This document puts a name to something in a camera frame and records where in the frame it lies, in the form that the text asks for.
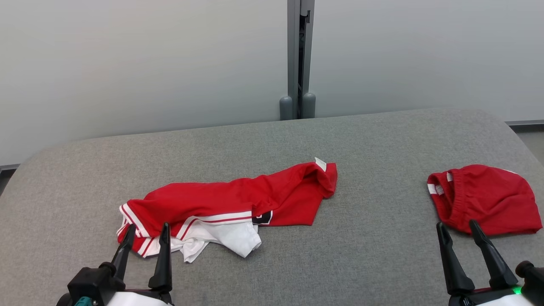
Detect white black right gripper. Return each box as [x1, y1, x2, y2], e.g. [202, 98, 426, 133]
[436, 220, 532, 306]

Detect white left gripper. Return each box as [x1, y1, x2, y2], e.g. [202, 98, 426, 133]
[104, 222, 175, 306]

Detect red shorts with white stripe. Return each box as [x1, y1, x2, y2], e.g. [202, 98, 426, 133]
[427, 164, 543, 236]

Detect red and white jersey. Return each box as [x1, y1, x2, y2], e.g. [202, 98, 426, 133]
[117, 157, 338, 263]

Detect grey fabric sofa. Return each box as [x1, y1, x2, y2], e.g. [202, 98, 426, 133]
[0, 108, 544, 306]

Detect grey cylindrical post foot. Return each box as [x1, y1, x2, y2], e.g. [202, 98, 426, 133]
[302, 92, 316, 119]
[279, 96, 294, 121]

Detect grey partition post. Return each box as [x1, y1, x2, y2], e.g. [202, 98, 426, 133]
[287, 0, 315, 119]

